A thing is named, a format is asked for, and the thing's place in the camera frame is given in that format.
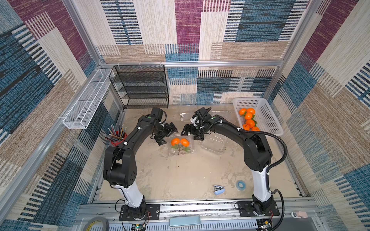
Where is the clear clamshell container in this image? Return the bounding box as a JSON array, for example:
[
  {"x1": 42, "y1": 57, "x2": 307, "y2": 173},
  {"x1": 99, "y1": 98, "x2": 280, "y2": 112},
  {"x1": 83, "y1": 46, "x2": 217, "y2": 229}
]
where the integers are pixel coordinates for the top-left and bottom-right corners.
[
  {"x1": 201, "y1": 133, "x2": 227, "y2": 155},
  {"x1": 180, "y1": 112, "x2": 194, "y2": 122},
  {"x1": 212, "y1": 110, "x2": 235, "y2": 121},
  {"x1": 167, "y1": 135, "x2": 195, "y2": 156}
]

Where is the clear clamshell container front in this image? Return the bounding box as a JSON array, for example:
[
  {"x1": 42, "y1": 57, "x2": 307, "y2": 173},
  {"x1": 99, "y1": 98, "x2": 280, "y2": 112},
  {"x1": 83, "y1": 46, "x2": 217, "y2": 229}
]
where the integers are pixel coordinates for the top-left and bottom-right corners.
[{"x1": 167, "y1": 135, "x2": 195, "y2": 156}]

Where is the clear clamshell container back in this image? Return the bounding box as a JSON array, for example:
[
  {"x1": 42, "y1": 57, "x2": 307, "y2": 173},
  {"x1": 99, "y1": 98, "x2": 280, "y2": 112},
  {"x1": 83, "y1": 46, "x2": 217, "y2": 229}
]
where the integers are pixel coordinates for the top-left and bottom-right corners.
[{"x1": 212, "y1": 110, "x2": 235, "y2": 121}]

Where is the orange pair with leaves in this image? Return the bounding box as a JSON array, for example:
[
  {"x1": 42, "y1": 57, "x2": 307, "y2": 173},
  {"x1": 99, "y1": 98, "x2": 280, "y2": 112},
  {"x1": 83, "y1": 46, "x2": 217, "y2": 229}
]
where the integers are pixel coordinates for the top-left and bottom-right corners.
[{"x1": 239, "y1": 108, "x2": 255, "y2": 115}]

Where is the white plastic perforated basket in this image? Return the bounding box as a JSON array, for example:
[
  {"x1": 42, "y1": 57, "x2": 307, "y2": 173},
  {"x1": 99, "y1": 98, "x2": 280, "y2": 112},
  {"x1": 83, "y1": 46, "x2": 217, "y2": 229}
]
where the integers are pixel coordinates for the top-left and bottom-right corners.
[{"x1": 232, "y1": 97, "x2": 284, "y2": 136}]

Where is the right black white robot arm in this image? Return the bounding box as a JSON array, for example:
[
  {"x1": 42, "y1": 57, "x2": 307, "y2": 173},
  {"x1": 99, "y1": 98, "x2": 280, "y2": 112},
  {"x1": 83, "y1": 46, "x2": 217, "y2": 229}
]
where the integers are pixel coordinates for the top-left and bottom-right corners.
[{"x1": 181, "y1": 107, "x2": 273, "y2": 215}]

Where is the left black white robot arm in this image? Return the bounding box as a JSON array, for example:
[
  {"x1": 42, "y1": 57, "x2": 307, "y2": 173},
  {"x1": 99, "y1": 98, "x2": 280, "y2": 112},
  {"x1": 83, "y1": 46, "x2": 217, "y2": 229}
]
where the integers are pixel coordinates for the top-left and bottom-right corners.
[{"x1": 103, "y1": 107, "x2": 177, "y2": 220}]

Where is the red pencil cup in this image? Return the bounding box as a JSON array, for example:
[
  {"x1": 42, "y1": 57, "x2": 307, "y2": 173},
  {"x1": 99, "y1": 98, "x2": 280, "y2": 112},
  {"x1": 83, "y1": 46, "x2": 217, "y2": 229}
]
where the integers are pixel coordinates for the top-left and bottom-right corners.
[{"x1": 103, "y1": 124, "x2": 128, "y2": 147}]

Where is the blue stapler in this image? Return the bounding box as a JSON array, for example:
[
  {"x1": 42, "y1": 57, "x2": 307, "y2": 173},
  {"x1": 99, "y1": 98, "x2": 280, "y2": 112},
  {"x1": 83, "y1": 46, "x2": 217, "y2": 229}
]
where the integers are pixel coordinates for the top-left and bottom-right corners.
[{"x1": 214, "y1": 185, "x2": 225, "y2": 195}]

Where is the blue tape roll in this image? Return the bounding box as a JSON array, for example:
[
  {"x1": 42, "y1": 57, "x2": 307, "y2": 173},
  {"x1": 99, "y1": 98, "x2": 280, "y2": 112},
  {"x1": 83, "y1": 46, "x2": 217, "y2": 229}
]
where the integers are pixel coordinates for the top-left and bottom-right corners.
[{"x1": 236, "y1": 180, "x2": 246, "y2": 191}]

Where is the light blue bar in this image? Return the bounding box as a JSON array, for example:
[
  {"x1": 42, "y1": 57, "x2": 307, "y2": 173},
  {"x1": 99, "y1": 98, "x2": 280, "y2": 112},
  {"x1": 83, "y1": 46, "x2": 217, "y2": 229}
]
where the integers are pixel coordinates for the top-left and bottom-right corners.
[{"x1": 169, "y1": 216, "x2": 201, "y2": 227}]

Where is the grey tape roll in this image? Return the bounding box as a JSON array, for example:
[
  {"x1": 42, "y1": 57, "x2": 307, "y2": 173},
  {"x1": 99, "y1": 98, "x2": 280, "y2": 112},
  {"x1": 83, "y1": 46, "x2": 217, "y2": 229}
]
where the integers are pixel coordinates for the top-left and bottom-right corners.
[{"x1": 82, "y1": 216, "x2": 110, "y2": 231}]

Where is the pink white small device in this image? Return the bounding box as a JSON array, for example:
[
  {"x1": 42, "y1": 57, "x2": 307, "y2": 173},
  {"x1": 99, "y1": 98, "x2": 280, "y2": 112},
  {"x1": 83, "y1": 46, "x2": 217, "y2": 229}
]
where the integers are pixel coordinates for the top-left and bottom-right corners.
[{"x1": 291, "y1": 211, "x2": 308, "y2": 219}]

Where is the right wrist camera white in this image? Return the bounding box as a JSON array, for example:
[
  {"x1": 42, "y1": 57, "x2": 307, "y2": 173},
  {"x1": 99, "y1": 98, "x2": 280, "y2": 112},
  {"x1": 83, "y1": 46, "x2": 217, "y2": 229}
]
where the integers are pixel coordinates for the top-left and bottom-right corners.
[{"x1": 190, "y1": 115, "x2": 199, "y2": 127}]

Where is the black wire shelf rack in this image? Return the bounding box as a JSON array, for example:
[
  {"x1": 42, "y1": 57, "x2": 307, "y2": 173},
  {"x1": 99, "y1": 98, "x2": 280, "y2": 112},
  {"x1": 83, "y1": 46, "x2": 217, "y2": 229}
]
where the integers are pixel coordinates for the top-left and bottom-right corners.
[{"x1": 109, "y1": 64, "x2": 169, "y2": 109}]

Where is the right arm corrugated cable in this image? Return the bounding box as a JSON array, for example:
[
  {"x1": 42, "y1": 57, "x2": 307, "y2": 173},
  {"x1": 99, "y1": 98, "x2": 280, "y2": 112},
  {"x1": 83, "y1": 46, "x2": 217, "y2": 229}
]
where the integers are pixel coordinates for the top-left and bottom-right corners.
[{"x1": 239, "y1": 128, "x2": 289, "y2": 231}]

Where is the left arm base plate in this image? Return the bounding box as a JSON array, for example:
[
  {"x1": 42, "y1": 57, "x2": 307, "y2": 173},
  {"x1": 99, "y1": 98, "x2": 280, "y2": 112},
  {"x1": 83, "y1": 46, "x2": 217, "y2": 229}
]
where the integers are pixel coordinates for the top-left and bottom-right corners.
[{"x1": 119, "y1": 204, "x2": 161, "y2": 221}]

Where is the white wire mesh tray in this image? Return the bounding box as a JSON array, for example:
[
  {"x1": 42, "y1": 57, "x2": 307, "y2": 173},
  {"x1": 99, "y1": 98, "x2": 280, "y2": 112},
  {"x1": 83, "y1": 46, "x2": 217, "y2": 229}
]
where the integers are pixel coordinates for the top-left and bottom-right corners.
[{"x1": 63, "y1": 69, "x2": 112, "y2": 130}]

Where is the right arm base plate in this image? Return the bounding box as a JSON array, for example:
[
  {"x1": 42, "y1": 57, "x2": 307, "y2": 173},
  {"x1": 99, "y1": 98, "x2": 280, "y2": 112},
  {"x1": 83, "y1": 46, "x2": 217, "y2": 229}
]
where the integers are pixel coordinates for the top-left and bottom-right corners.
[{"x1": 235, "y1": 200, "x2": 280, "y2": 217}]

